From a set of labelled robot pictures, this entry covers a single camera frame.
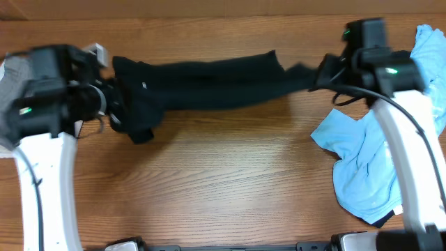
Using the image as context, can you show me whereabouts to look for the black t-shirt with white logo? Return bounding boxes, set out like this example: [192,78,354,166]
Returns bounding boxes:
[109,51,316,144]

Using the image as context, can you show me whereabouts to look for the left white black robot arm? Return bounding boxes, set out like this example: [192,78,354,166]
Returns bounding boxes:
[6,43,108,250]

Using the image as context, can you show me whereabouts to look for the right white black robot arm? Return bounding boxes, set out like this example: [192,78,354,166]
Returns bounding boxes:
[314,18,445,250]

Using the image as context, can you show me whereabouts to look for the dark navy garment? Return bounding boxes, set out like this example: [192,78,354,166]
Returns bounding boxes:
[392,50,411,61]

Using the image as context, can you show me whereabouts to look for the grey folded shorts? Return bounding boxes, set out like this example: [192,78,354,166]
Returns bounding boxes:
[0,54,36,151]

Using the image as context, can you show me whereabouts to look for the pale pink folded garment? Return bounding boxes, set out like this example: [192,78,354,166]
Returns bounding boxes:
[0,62,84,160]

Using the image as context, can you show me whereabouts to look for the light blue t-shirt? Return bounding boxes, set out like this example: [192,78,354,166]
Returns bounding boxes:
[311,24,445,228]

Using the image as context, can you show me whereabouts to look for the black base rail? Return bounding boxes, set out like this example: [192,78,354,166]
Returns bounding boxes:
[104,236,335,251]

